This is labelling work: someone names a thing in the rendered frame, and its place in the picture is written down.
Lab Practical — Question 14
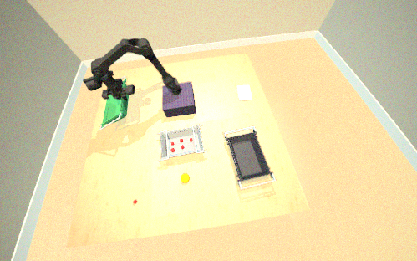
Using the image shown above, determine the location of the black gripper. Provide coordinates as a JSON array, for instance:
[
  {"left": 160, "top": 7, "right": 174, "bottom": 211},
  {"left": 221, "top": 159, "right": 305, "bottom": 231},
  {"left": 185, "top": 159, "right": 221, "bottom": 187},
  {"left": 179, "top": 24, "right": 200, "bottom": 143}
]
[{"left": 101, "top": 80, "right": 135, "bottom": 101}]

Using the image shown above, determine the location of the yellow short cylinder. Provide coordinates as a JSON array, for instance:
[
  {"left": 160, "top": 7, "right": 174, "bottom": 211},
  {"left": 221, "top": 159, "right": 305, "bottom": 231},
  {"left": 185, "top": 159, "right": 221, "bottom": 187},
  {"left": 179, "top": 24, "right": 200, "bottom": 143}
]
[{"left": 181, "top": 174, "right": 190, "bottom": 183}]

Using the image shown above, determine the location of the green plastic tray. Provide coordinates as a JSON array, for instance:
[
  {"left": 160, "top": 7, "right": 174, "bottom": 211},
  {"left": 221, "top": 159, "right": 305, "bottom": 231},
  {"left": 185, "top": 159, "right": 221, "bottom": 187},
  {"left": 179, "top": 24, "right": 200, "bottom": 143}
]
[{"left": 99, "top": 75, "right": 129, "bottom": 131}]

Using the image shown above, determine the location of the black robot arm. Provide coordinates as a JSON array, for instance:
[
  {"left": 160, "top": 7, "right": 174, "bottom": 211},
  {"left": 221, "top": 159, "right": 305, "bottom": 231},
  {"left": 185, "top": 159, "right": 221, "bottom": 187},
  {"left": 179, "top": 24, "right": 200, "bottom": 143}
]
[{"left": 83, "top": 38, "right": 182, "bottom": 95}]

